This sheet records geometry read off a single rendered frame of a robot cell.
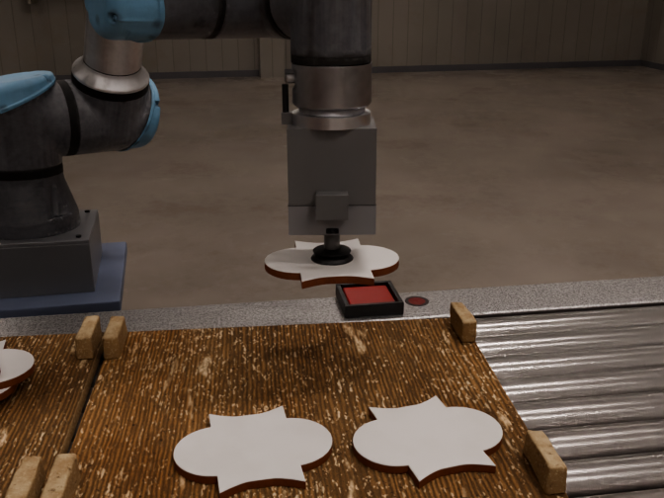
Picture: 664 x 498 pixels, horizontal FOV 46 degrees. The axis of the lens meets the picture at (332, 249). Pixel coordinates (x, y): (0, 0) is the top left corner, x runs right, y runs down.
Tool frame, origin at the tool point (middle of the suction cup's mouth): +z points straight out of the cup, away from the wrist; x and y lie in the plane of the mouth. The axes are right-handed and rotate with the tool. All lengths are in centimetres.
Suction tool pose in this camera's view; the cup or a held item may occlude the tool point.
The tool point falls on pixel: (332, 269)
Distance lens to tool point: 80.1
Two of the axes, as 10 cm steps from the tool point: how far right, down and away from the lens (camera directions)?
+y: 10.0, -0.1, 0.1
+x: -0.1, -3.4, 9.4
